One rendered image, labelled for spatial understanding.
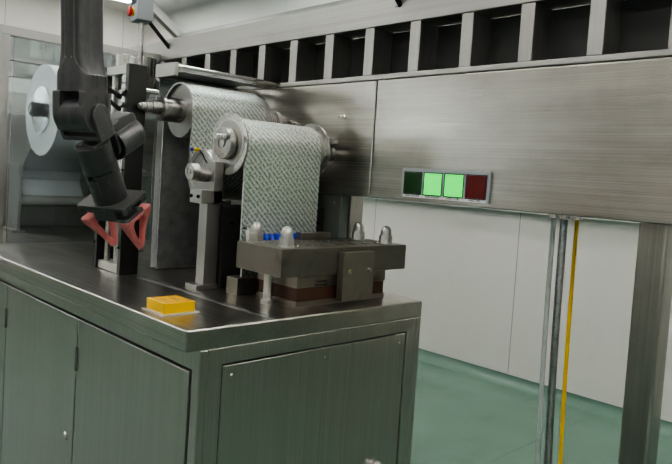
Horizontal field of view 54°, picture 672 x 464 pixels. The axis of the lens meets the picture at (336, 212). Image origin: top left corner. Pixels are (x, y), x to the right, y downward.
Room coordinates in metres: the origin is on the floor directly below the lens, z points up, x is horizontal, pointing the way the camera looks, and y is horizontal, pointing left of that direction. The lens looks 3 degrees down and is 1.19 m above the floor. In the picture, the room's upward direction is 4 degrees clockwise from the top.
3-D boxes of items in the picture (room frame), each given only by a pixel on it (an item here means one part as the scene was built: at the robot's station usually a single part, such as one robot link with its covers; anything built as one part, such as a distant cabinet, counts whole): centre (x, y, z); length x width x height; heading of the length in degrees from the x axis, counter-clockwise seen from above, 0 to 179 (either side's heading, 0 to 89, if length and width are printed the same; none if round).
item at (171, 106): (1.76, 0.45, 1.34); 0.06 x 0.06 x 0.06; 44
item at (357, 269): (1.52, -0.06, 0.97); 0.10 x 0.03 x 0.11; 134
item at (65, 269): (2.29, 0.89, 0.88); 2.52 x 0.66 x 0.04; 44
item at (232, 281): (1.63, 0.13, 0.92); 0.28 x 0.04 x 0.04; 134
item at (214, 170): (1.59, 0.31, 1.05); 0.06 x 0.05 x 0.31; 134
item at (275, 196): (1.63, 0.13, 1.11); 0.23 x 0.01 x 0.18; 134
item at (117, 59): (2.18, 0.68, 1.50); 0.14 x 0.14 x 0.06
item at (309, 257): (1.58, 0.02, 1.00); 0.40 x 0.16 x 0.06; 134
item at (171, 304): (1.31, 0.32, 0.91); 0.07 x 0.07 x 0.02; 44
